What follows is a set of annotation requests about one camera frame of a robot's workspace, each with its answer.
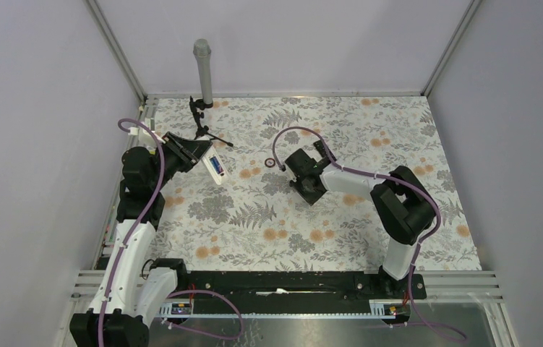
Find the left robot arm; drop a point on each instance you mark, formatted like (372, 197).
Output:
(120, 313)

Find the grey microphone on stand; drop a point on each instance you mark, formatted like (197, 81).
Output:
(202, 53)

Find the light blue battery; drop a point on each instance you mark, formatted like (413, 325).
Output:
(217, 165)

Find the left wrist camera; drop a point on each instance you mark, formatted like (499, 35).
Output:
(146, 138)

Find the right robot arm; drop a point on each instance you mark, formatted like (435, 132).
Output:
(403, 205)

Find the black remote control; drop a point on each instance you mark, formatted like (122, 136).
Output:
(324, 151)

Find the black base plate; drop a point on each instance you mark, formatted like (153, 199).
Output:
(292, 293)

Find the floral table mat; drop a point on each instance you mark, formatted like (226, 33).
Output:
(256, 221)

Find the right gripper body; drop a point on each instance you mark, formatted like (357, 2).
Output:
(310, 196)

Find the white AC remote control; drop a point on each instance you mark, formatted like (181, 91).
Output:
(219, 180)

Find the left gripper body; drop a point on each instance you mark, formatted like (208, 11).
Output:
(178, 160)

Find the poker chip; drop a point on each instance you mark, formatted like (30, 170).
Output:
(269, 162)

